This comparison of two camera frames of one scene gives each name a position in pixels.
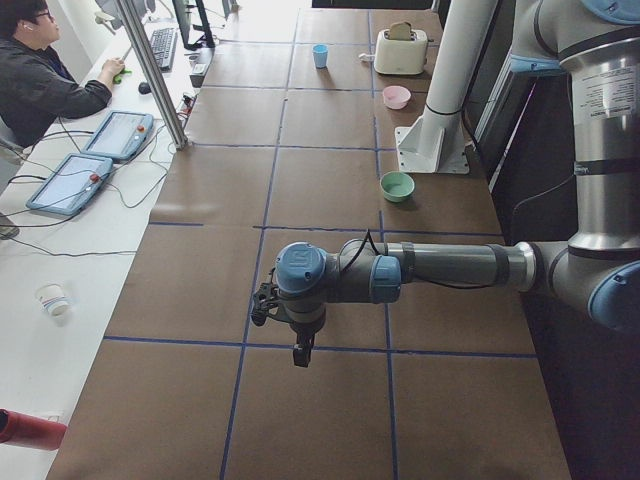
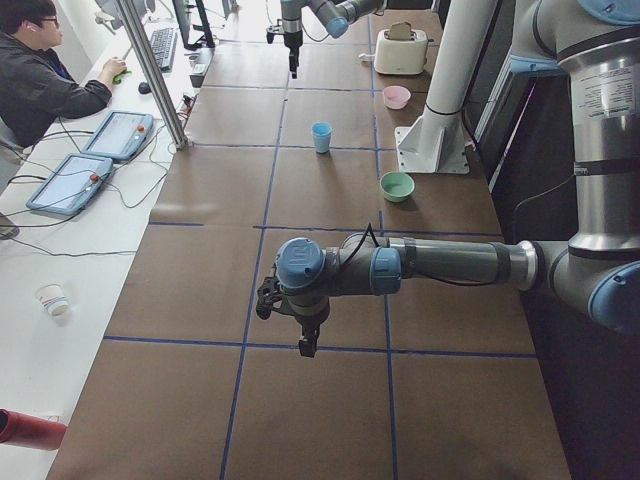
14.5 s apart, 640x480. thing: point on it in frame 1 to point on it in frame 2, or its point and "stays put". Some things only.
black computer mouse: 144,88 stays put
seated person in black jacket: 37,86 stays put
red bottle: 32,431 stays put
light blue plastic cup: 320,55 to 321,132
